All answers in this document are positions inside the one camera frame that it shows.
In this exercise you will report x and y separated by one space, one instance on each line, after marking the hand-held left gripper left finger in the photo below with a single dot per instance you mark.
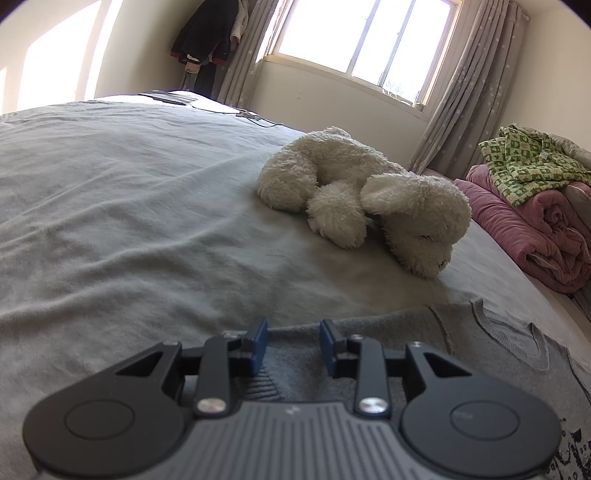
259 346

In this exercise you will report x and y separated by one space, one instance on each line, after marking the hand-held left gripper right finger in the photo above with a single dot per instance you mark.
328 348

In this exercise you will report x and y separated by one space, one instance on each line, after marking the grey knit sweater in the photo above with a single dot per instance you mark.
485 337

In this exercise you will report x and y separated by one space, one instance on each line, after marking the white plush dog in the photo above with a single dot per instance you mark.
351 184

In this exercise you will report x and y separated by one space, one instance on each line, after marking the pink quilt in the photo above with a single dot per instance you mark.
517 230

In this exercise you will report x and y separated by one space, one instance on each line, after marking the dark flat item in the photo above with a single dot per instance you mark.
164 98

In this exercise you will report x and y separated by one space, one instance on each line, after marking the green patterned cloth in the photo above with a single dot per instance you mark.
521 161

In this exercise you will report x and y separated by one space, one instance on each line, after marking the grey patterned curtain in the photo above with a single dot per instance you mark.
471 92
249 69

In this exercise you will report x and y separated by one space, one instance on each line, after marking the grey pillow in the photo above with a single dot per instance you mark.
579 196

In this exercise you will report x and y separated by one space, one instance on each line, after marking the window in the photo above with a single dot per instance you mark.
360 37

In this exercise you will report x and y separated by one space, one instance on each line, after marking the dark hanging jacket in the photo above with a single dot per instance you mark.
203 32

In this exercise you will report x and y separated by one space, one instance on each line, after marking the pale hanging garment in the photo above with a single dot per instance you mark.
239 23

